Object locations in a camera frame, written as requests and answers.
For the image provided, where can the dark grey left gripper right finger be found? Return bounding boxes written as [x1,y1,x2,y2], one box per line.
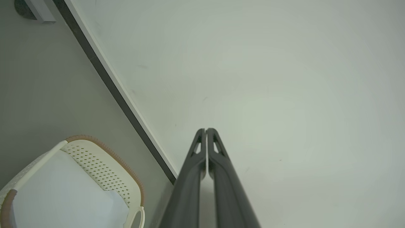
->
[207,128,261,228]

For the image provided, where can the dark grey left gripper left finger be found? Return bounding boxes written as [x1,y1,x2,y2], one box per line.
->
[158,128,207,228]

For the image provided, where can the cream perforated laundry basket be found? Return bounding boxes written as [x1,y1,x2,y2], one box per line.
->
[0,135,146,228]

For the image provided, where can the white flat sheet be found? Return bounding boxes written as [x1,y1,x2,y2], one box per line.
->
[11,149,130,228]

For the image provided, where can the white and black baseboard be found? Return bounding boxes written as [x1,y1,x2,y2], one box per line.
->
[52,0,179,185]

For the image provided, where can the dark round foot pad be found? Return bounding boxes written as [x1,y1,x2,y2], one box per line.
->
[14,0,38,20]

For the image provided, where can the grey metal frame post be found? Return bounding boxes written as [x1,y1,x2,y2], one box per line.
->
[24,0,57,24]

